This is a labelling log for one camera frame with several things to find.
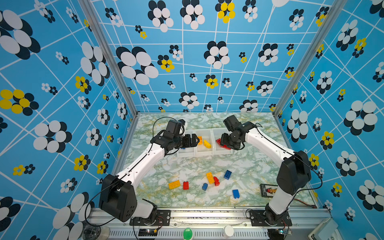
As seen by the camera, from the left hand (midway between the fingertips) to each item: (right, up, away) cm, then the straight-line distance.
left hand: (193, 140), depth 82 cm
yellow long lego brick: (+10, -22, +5) cm, 25 cm away
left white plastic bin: (-4, -9, +16) cm, 19 cm away
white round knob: (+15, -38, -17) cm, 45 cm away
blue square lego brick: (+20, -21, +4) cm, 29 cm away
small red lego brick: (-5, -26, +2) cm, 27 cm away
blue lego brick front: (+23, -30, -1) cm, 38 cm away
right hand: (+18, -3, +6) cm, 20 cm away
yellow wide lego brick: (-11, -26, +3) cm, 28 cm away
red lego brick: (+17, -4, -3) cm, 18 cm away
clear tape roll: (-41, -37, -20) cm, 59 cm away
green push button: (-2, -38, -19) cm, 43 cm away
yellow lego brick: (+4, -3, +17) cm, 18 cm away
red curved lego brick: (+13, -24, +3) cm, 28 cm away
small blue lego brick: (+6, -26, +1) cm, 27 cm away
